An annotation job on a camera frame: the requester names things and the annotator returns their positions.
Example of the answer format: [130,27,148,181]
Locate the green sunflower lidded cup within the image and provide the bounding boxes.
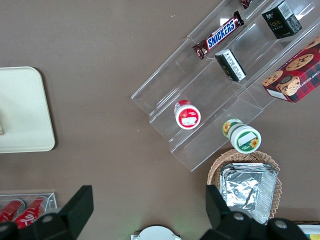
[221,118,262,154]

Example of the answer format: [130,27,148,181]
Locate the clear acrylic tiered shelf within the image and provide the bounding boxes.
[130,0,320,173]

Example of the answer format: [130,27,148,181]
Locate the stacked aluminium foil trays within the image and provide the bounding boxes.
[219,162,279,226]

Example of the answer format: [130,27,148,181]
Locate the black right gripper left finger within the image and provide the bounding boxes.
[0,185,95,240]

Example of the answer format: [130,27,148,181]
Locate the clear acrylic bottle holder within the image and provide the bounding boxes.
[0,191,58,219]

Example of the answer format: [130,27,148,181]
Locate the red chocolate chip cookie box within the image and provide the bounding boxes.
[261,35,320,103]

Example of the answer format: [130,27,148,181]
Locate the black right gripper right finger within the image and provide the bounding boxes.
[199,184,310,240]

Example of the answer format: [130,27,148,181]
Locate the red lidded yogurt cup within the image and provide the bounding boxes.
[174,99,202,130]

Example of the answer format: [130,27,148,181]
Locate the black box with white label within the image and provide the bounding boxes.
[214,48,247,83]

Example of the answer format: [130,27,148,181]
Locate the light tan wicker basket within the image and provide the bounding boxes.
[206,149,283,221]

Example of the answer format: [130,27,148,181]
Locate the red soda cans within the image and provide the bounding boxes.
[13,196,48,230]

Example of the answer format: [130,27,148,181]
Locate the Snickers chocolate bar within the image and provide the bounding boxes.
[191,10,245,60]

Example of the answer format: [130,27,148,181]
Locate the black box with Face print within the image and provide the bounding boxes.
[261,0,303,40]

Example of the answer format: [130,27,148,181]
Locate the white yellow printed item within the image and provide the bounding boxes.
[292,220,320,240]

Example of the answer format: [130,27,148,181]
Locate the cream plastic tray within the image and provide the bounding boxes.
[0,66,56,154]

